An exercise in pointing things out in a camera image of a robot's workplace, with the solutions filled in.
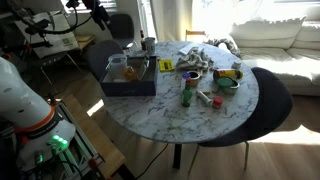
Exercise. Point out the dark blue cardboard box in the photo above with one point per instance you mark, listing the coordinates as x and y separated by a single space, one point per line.
128 89

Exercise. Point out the white fringed pillow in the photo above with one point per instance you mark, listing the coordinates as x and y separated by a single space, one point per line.
266 31

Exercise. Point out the white sofa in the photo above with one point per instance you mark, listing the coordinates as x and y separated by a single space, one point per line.
293 66

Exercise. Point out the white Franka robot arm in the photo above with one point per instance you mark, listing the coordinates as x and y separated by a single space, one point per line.
20 96

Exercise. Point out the clear plastic lidded container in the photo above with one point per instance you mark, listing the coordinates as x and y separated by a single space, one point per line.
117 66

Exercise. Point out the black table leg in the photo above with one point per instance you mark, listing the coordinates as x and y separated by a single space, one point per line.
177 155

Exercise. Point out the grey upholstered chair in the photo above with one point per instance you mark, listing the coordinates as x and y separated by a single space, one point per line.
100 56

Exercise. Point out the small white jar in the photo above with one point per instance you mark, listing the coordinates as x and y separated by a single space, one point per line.
236 65

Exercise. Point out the white tube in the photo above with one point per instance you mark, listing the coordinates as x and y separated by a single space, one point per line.
203 97

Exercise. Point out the white paper piece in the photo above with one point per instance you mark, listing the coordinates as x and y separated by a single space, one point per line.
184 50

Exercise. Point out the wooden chair back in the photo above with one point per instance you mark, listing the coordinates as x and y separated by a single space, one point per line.
195 32

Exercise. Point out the orange translucent item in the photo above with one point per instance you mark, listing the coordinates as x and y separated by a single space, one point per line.
130 74

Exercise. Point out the small jar with red lid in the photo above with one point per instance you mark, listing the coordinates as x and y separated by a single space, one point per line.
217 100

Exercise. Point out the striped grey white cloth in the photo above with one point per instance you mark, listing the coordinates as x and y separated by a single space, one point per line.
193 61

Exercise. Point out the window blinds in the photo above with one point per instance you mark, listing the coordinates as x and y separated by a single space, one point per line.
106 4

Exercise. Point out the yellow labelled can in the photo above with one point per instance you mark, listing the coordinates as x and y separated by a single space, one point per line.
230 73

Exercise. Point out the black camera on stand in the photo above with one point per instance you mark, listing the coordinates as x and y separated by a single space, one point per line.
36 26

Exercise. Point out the wooden plank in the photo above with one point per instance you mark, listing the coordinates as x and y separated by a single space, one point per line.
100 143

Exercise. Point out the patterned grey blanket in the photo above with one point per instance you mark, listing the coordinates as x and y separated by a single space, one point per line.
230 45

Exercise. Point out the dark office chair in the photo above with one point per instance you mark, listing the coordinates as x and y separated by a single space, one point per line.
121 28

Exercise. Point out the wooden side desk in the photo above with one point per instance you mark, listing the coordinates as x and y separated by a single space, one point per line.
85 41

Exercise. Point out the green bottle with red cap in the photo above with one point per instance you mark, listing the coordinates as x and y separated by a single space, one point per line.
186 97

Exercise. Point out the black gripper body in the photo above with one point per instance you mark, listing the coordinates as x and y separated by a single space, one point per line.
95 10

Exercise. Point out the grey mug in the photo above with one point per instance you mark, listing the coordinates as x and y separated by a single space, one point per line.
150 45

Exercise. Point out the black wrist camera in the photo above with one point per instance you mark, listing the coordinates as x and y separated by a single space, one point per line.
72 3

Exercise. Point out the white bottle with blue cap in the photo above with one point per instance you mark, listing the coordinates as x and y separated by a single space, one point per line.
185 76

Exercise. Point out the white board with green logo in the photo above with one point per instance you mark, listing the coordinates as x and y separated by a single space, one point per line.
56 36

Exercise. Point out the yellow printed paper sheet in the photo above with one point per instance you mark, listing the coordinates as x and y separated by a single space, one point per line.
166 65

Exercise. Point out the metal robot mount frame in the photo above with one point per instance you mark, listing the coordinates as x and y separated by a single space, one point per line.
80 146

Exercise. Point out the dark glass bottle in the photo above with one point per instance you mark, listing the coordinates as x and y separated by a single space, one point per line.
142 41

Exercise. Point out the dark round chair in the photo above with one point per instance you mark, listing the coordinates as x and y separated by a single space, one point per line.
266 110

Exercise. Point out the white sofa back cushion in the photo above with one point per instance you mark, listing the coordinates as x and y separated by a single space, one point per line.
308 35

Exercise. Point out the metal bowl with green lid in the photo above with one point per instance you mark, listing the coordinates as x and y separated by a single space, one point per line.
226 82

